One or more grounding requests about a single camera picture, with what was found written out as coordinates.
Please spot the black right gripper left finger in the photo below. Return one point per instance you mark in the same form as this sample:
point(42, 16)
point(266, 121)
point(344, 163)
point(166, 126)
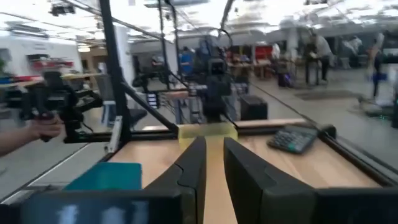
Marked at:
point(180, 180)

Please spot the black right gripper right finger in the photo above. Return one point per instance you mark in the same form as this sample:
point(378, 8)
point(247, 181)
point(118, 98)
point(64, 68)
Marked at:
point(258, 193)

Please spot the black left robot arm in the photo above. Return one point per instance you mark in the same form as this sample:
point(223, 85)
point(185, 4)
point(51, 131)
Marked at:
point(214, 110)

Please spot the person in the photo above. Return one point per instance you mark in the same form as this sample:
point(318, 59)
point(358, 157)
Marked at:
point(320, 49)
point(377, 68)
point(15, 141)
point(186, 60)

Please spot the black box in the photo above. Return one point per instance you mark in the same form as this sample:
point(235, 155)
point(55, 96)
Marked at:
point(253, 108)

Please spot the yellow translucent plastic bin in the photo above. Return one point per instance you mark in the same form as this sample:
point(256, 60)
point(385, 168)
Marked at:
point(206, 130)

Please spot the black calculator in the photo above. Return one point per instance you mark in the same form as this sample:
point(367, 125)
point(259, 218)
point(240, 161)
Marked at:
point(292, 140)

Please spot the teal plastic bin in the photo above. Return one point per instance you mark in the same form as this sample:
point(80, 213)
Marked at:
point(105, 177)

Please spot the blue stool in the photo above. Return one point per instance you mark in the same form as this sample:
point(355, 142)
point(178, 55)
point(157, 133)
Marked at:
point(108, 112)

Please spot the person's hand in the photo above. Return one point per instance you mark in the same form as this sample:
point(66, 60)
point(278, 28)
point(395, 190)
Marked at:
point(46, 127)

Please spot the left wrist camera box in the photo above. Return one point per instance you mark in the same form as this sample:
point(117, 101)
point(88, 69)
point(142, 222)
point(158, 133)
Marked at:
point(217, 66)

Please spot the white frame bracket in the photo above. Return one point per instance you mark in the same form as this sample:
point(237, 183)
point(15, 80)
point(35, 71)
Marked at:
point(113, 135)

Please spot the black overhead camera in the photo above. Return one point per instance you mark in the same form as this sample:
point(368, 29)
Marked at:
point(62, 9)

